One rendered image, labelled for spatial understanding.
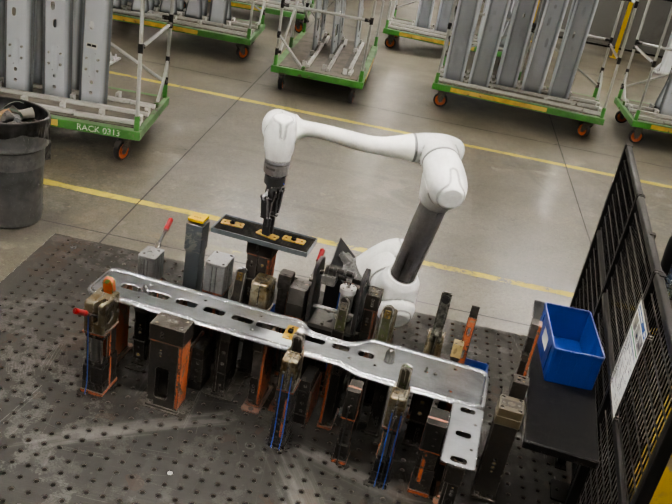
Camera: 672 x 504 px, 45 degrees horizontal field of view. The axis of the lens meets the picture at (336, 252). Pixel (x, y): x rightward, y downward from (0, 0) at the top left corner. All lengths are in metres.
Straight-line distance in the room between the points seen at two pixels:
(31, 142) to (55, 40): 1.79
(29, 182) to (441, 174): 3.19
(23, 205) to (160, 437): 2.92
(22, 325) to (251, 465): 1.08
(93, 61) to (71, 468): 4.60
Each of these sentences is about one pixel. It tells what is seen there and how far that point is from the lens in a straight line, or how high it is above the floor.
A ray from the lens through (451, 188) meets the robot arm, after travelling 2.70.
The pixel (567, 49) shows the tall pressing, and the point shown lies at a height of 0.83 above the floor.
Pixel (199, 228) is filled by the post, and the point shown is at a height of 1.13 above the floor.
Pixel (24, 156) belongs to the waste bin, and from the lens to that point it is 5.22.
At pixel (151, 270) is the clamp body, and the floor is 1.01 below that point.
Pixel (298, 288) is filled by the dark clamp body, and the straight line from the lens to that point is 2.82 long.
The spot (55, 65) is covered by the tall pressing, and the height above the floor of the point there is 0.55.
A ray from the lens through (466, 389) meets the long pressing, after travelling 2.64.
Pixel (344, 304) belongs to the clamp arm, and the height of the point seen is 1.08.
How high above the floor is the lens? 2.47
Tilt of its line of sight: 27 degrees down
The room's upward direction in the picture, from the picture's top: 10 degrees clockwise
